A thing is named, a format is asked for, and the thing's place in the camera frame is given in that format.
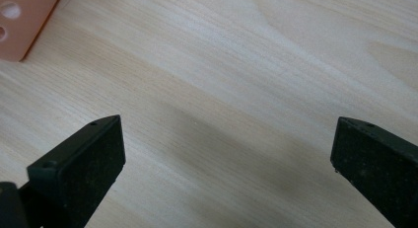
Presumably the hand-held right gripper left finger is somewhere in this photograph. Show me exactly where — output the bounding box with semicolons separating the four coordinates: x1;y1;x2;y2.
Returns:
19;114;126;228

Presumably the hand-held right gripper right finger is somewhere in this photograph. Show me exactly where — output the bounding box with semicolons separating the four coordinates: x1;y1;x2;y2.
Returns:
329;115;418;228

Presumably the orange rack with round holes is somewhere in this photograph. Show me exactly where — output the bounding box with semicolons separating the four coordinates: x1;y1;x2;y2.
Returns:
0;0;66;63

